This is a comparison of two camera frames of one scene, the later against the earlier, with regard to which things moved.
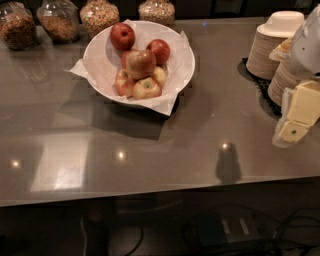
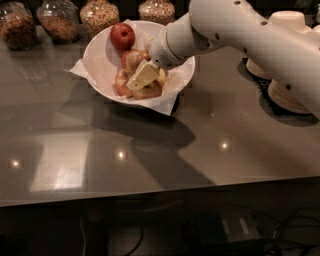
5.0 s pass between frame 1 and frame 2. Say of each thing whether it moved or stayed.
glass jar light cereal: stayed
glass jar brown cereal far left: stayed
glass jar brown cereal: stayed
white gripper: moved
